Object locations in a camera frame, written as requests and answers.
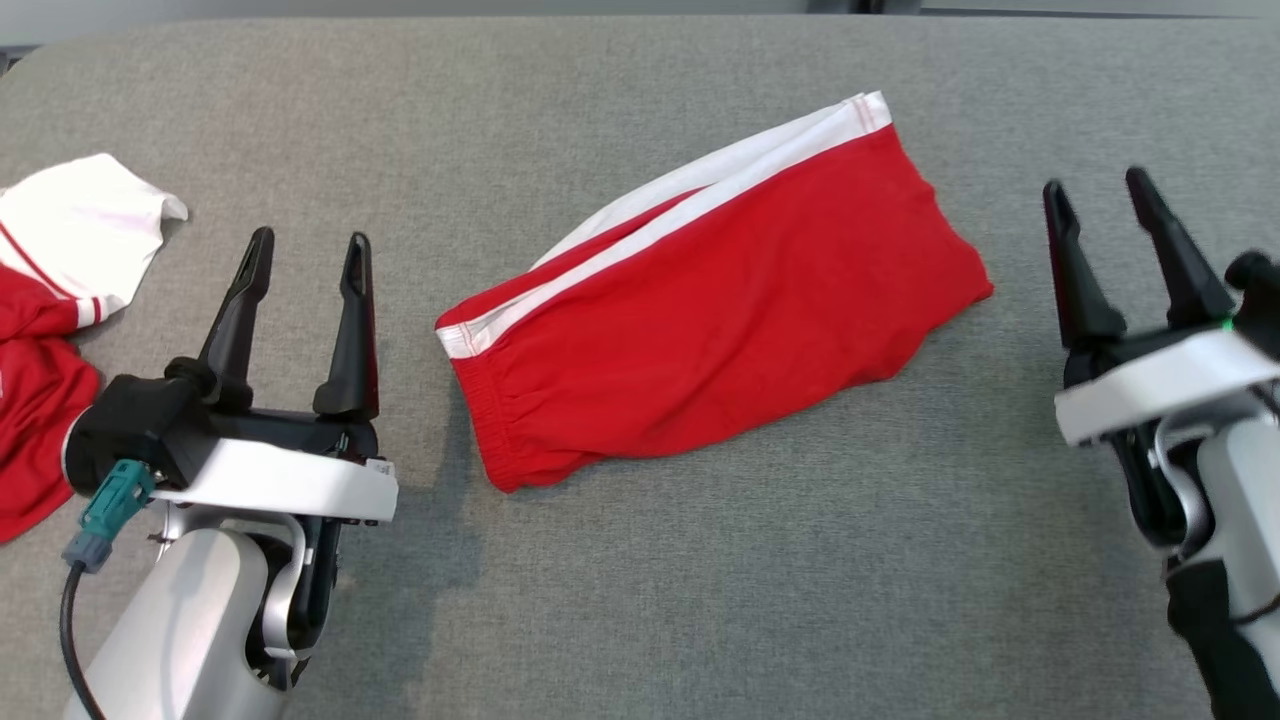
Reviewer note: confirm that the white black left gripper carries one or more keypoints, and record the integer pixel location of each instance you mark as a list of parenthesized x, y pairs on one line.
[(290, 480)]

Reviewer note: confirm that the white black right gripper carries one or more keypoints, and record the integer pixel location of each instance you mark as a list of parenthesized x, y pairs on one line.
[(1160, 385)]

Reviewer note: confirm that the red white basketball jersey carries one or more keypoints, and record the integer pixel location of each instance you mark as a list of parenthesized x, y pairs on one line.
[(60, 240)]

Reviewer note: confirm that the red shorts with white stripe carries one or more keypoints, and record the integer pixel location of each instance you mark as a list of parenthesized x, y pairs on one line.
[(720, 310)]

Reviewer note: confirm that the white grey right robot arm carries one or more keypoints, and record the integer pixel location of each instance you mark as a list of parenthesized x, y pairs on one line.
[(1235, 520)]

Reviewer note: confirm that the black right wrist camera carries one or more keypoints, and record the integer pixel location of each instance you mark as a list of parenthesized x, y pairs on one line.
[(1258, 300)]

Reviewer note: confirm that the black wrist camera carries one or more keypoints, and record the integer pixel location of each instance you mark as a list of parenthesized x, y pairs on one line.
[(135, 430), (1258, 300)]

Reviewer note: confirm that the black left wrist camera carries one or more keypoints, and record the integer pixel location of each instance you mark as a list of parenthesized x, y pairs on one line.
[(135, 430)]

